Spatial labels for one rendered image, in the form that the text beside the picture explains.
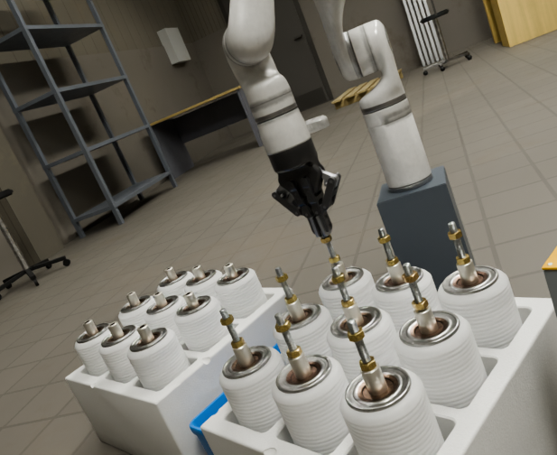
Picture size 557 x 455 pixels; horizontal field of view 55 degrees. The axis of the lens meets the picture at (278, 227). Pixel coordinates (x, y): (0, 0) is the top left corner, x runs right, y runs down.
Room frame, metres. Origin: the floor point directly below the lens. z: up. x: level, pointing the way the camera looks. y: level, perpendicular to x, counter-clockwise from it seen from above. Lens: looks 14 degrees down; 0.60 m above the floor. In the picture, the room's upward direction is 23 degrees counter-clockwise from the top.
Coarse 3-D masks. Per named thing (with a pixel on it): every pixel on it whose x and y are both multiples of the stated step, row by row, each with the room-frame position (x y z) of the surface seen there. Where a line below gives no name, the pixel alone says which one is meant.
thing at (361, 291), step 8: (368, 272) 0.85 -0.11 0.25; (360, 280) 0.82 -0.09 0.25; (368, 280) 0.82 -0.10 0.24; (320, 288) 0.85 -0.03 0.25; (352, 288) 0.81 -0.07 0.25; (360, 288) 0.81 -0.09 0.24; (368, 288) 0.82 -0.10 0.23; (320, 296) 0.84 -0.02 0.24; (328, 296) 0.82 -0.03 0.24; (336, 296) 0.81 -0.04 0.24; (360, 296) 0.80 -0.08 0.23; (368, 296) 0.81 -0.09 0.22; (328, 304) 0.83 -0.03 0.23; (336, 304) 0.81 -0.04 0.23; (360, 304) 0.80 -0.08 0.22; (368, 304) 0.81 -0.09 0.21; (336, 312) 0.82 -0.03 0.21
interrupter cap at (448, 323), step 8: (440, 312) 0.61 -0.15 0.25; (448, 312) 0.60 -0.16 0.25; (408, 320) 0.62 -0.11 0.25; (440, 320) 0.60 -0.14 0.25; (448, 320) 0.59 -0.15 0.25; (456, 320) 0.58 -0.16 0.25; (408, 328) 0.61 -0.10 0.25; (416, 328) 0.61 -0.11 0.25; (440, 328) 0.59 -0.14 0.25; (448, 328) 0.57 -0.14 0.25; (456, 328) 0.56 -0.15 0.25; (400, 336) 0.60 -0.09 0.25; (408, 336) 0.59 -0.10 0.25; (416, 336) 0.59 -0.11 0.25; (424, 336) 0.58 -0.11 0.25; (432, 336) 0.57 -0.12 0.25; (440, 336) 0.56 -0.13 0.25; (448, 336) 0.56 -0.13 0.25; (408, 344) 0.58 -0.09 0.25; (416, 344) 0.57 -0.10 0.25; (424, 344) 0.56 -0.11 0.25; (432, 344) 0.56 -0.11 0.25
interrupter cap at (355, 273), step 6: (348, 270) 0.87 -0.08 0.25; (354, 270) 0.86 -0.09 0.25; (360, 270) 0.85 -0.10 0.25; (330, 276) 0.88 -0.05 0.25; (348, 276) 0.85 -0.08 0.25; (354, 276) 0.83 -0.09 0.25; (360, 276) 0.82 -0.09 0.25; (324, 282) 0.86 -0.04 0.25; (330, 282) 0.86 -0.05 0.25; (348, 282) 0.82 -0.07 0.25; (354, 282) 0.82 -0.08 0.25; (324, 288) 0.84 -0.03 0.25; (330, 288) 0.83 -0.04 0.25; (336, 288) 0.82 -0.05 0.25
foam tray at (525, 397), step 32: (544, 320) 0.62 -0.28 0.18; (480, 352) 0.61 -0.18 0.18; (512, 352) 0.58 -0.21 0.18; (544, 352) 0.60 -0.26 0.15; (512, 384) 0.54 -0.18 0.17; (544, 384) 0.59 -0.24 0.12; (224, 416) 0.71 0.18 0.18; (448, 416) 0.52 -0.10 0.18; (480, 416) 0.50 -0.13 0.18; (512, 416) 0.53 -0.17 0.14; (544, 416) 0.57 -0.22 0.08; (224, 448) 0.67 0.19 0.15; (256, 448) 0.61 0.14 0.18; (288, 448) 0.58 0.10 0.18; (352, 448) 0.54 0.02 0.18; (448, 448) 0.48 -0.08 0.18; (480, 448) 0.48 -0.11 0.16; (512, 448) 0.52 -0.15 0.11; (544, 448) 0.56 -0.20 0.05
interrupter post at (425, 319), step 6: (414, 312) 0.59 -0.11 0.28; (420, 312) 0.58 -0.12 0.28; (426, 312) 0.58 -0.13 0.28; (432, 312) 0.59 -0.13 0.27; (420, 318) 0.58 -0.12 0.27; (426, 318) 0.58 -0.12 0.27; (432, 318) 0.58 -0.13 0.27; (420, 324) 0.59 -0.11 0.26; (426, 324) 0.58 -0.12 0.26; (432, 324) 0.58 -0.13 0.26; (420, 330) 0.59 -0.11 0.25; (426, 330) 0.58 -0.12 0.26; (432, 330) 0.58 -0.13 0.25
